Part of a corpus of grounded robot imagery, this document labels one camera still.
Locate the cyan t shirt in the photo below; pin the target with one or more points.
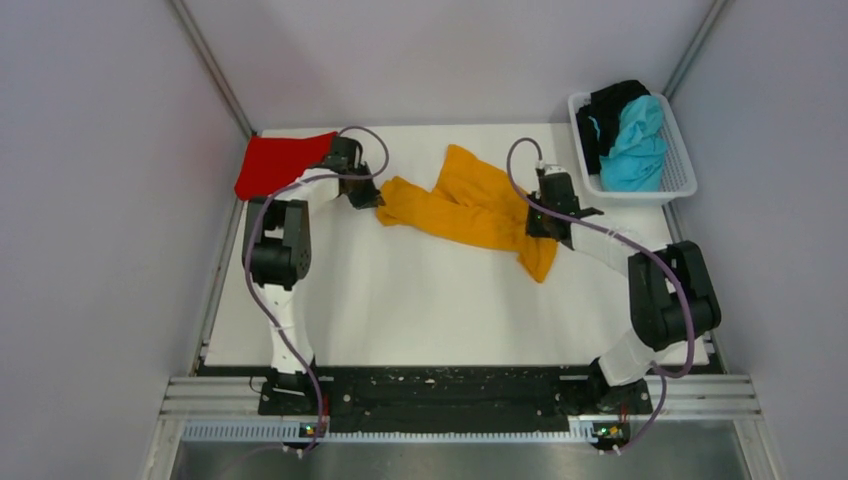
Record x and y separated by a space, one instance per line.
635 160

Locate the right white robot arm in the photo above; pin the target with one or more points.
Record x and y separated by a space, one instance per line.
671 299

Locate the black t shirt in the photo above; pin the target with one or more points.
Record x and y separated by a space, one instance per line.
599 121

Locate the red folded t shirt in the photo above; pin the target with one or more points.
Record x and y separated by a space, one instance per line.
272 163

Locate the aluminium frame post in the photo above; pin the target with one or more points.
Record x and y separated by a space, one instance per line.
215 74
692 51

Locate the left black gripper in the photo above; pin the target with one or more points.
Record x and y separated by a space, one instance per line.
370 198

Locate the orange t shirt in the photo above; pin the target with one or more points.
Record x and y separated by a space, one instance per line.
472 203

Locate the white slotted cable duct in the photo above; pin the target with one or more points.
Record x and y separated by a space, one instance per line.
302 432

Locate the right aluminium frame post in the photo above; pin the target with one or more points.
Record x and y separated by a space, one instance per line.
692 51

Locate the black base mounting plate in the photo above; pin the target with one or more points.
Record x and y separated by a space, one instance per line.
442 400

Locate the white plastic basket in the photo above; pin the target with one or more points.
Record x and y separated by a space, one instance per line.
678 179

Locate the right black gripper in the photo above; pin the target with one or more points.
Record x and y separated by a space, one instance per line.
531 228

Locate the left aluminium frame post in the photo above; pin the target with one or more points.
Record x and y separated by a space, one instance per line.
215 74

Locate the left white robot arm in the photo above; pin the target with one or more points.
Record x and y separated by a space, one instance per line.
276 255

